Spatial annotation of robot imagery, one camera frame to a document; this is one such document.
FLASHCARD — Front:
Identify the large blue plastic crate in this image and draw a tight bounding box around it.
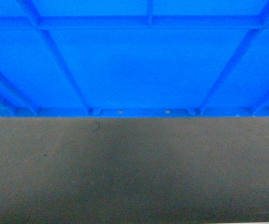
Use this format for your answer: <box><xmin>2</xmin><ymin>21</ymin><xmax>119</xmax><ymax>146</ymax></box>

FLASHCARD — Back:
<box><xmin>0</xmin><ymin>0</ymin><xmax>269</xmax><ymax>118</ymax></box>

